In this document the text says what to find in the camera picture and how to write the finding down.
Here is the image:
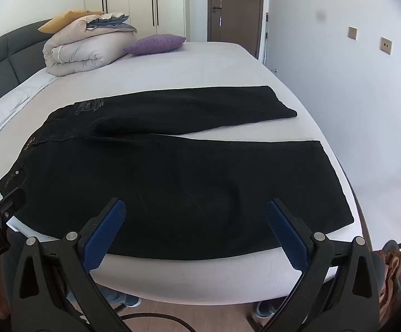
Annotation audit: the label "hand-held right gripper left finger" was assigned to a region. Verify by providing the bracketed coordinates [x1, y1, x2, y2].
[12, 197, 128, 332]

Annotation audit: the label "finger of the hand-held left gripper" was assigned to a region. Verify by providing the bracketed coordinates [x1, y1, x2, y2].
[0, 187, 27, 230]

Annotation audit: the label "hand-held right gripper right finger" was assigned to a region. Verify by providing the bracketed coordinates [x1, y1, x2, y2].
[264, 199, 381, 332]

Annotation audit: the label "black pants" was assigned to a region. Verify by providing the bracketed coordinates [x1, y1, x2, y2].
[0, 85, 355, 261]

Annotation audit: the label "person's left leg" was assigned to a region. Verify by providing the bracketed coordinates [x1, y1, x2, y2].
[102, 282, 142, 309]

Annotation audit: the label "person's leg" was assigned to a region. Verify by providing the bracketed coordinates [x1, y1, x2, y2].
[102, 282, 142, 309]
[255, 299, 280, 319]

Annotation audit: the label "person's right leg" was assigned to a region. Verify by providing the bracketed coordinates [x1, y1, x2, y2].
[255, 299, 280, 319]

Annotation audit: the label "brown cloth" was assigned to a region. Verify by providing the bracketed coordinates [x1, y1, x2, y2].
[373, 240, 401, 315]

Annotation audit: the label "folded beige duvet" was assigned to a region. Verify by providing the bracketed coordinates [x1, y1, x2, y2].
[42, 12, 139, 77]

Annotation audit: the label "white bed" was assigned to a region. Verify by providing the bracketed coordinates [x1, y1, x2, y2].
[0, 41, 371, 302]

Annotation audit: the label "yellow pillow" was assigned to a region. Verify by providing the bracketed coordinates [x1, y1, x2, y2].
[37, 10, 105, 34]

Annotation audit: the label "purple pillow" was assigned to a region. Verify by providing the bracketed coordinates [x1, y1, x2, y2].
[122, 34, 187, 56]

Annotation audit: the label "brown wooden door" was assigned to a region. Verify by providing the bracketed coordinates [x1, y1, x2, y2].
[207, 0, 269, 59]

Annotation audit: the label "white wardrobe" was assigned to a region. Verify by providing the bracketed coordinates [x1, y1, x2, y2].
[84, 0, 187, 39]

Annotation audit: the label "black cable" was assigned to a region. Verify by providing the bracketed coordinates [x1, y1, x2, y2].
[117, 312, 201, 332]

